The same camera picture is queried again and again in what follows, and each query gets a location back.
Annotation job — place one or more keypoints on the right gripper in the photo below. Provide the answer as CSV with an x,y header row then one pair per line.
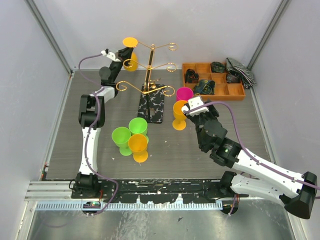
x,y
213,113

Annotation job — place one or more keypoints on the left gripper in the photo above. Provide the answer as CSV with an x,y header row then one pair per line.
x,y
125,53

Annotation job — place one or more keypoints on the orange goblet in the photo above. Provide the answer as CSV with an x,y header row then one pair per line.
x,y
179,122
131,65
138,145

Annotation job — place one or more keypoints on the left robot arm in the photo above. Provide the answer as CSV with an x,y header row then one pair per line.
x,y
91,118

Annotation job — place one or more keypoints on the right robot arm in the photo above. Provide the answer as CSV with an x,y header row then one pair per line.
x,y
250,174

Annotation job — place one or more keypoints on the pink plastic goblet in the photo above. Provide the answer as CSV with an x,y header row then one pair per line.
x,y
184,93

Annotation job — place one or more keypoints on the blue yellow floral tie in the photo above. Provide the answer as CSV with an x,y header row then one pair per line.
x,y
204,87

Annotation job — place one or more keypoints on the wooden compartment tray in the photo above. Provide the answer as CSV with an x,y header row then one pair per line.
x,y
223,91

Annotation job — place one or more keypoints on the black orange rolled tie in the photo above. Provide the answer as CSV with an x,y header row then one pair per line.
x,y
191,76

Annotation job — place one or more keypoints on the dark patterned rolled tie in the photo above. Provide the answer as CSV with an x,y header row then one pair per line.
x,y
233,77

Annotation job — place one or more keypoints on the dark green floral tie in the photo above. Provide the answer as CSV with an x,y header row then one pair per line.
x,y
217,67

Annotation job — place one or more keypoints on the black white striped cloth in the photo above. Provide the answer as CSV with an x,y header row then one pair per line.
x,y
237,69

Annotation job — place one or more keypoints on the green goblet back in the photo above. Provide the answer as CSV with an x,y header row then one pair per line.
x,y
138,125

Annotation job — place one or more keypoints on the green goblet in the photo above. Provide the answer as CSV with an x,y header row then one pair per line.
x,y
138,125
120,136

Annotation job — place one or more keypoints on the green goblet front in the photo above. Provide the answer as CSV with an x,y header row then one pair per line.
x,y
120,136

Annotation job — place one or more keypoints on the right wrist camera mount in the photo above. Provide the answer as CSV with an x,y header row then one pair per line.
x,y
196,106

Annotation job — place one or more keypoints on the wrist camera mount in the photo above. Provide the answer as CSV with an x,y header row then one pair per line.
x,y
196,106
114,56

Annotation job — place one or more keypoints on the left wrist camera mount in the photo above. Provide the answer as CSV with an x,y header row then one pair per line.
x,y
114,56

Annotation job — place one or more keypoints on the gold wire wine glass rack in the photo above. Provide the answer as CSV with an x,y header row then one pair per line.
x,y
152,94

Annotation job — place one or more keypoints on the grey slotted cable duct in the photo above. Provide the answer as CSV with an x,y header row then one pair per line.
x,y
95,206

